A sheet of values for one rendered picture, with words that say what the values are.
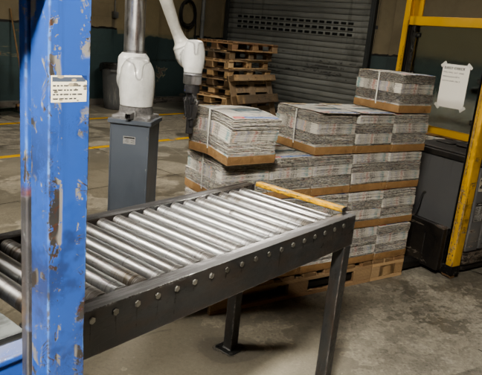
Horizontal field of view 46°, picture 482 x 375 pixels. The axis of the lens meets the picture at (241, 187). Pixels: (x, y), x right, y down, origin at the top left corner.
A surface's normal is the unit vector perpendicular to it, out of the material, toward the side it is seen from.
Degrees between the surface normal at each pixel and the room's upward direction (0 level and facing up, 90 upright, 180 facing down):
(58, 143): 90
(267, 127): 97
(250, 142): 97
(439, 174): 90
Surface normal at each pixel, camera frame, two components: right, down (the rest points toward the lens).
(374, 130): 0.55, 0.27
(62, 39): 0.76, 0.24
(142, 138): -0.11, 0.25
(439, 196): -0.84, 0.07
